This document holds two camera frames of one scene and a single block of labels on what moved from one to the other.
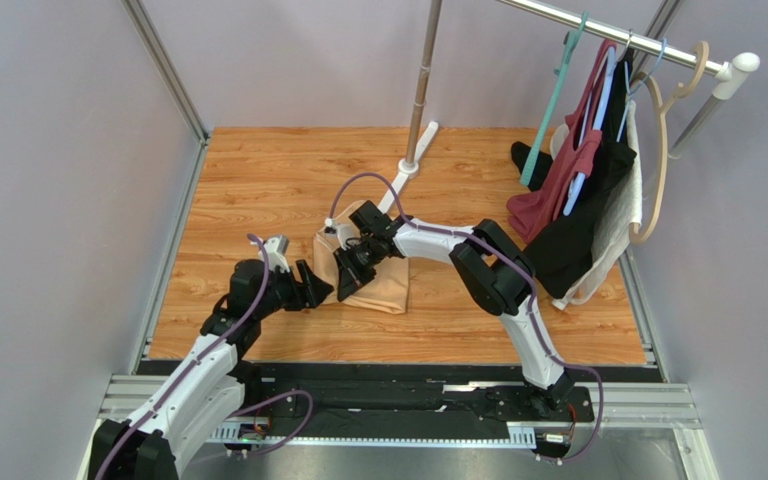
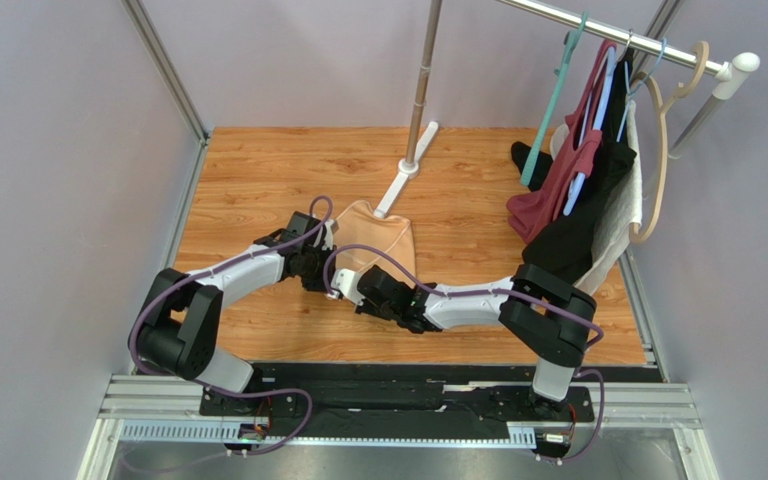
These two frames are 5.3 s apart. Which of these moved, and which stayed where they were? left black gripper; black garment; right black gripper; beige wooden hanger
Moved: left black gripper; right black gripper
Stayed: black garment; beige wooden hanger
